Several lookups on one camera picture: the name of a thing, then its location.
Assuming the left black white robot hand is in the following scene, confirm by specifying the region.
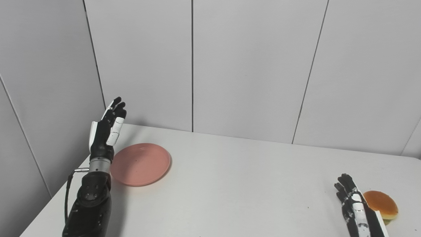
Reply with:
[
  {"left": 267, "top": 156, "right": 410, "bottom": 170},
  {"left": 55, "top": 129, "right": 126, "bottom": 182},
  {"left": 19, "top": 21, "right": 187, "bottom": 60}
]
[{"left": 89, "top": 96, "right": 127, "bottom": 162}]

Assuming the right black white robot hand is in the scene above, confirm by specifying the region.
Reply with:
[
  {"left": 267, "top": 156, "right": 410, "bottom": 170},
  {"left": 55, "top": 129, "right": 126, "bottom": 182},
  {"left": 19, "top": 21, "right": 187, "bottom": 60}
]
[{"left": 334, "top": 173, "right": 390, "bottom": 237}]

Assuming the toy hamburger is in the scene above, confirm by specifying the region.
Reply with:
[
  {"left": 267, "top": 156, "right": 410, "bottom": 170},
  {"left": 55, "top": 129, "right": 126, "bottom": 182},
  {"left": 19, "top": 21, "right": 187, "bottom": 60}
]
[{"left": 363, "top": 190, "right": 399, "bottom": 226}]

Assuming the pink round plate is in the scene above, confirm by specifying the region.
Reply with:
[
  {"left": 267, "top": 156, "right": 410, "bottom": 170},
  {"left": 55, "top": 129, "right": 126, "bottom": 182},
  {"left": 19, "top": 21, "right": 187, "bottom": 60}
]
[{"left": 110, "top": 143, "right": 172, "bottom": 187}]

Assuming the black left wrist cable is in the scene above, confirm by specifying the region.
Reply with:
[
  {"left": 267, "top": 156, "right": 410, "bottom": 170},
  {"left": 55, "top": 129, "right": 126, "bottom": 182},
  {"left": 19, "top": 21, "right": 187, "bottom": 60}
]
[{"left": 64, "top": 168, "right": 90, "bottom": 225}]

